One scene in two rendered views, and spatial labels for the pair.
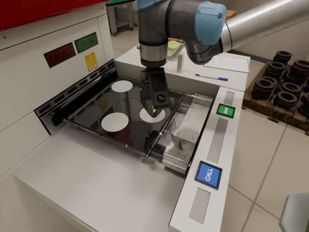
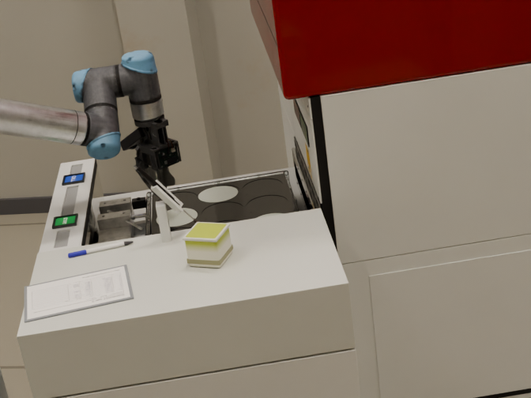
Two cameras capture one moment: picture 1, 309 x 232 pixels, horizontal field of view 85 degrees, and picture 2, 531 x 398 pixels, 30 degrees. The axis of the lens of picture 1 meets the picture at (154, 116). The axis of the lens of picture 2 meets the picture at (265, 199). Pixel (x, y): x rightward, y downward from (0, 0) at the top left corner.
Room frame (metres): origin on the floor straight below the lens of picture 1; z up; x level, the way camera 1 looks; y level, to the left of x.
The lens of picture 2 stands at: (2.50, -0.84, 1.88)
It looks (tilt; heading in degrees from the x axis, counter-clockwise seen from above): 24 degrees down; 151
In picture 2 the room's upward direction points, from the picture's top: 8 degrees counter-clockwise
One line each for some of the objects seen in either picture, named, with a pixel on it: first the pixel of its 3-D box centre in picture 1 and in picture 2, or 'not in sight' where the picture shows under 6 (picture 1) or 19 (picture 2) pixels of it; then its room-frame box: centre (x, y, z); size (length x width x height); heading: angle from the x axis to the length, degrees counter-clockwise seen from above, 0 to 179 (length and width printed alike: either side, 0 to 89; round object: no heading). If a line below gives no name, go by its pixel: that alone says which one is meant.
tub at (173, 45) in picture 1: (172, 50); (209, 245); (0.86, -0.09, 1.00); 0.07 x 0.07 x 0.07; 38
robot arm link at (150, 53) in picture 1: (152, 49); (148, 108); (0.44, 0.01, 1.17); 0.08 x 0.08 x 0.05
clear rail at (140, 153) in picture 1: (101, 136); (217, 183); (0.38, 0.18, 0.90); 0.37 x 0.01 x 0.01; 64
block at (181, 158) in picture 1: (176, 155); (115, 206); (0.30, -0.07, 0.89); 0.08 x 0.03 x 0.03; 64
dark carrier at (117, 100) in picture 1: (128, 105); (222, 212); (0.54, 0.11, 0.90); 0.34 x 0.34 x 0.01; 64
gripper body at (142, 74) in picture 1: (153, 75); (155, 141); (0.45, 0.00, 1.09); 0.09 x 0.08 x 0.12; 9
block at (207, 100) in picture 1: (203, 99); not in sight; (0.59, -0.21, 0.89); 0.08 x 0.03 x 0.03; 64
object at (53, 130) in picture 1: (88, 95); (307, 197); (0.62, 0.30, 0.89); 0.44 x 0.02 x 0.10; 154
